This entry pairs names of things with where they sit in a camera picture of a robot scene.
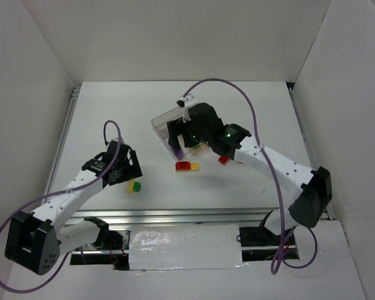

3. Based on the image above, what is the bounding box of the small green lego brick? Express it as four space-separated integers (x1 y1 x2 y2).
132 181 141 193

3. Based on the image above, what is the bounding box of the yellow curved lego brick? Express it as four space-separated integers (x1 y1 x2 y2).
126 180 135 194

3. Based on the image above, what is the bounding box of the purple lego brick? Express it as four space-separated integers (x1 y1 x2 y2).
172 150 184 158

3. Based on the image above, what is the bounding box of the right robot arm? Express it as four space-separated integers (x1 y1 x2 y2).
167 100 333 236

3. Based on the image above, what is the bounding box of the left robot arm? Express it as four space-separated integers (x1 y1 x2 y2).
4 140 143 276

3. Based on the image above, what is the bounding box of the clear small container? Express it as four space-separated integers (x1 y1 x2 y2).
158 131 174 154

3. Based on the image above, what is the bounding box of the clear smoky container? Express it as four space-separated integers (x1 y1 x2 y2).
151 107 184 139

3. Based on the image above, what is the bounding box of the red arch lego brick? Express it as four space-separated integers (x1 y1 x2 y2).
175 161 191 172

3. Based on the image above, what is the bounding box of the yellow flat lego plate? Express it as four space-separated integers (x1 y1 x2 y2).
189 163 199 171

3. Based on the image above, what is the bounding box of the aluminium rail frame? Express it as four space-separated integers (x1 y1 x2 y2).
43 81 337 226

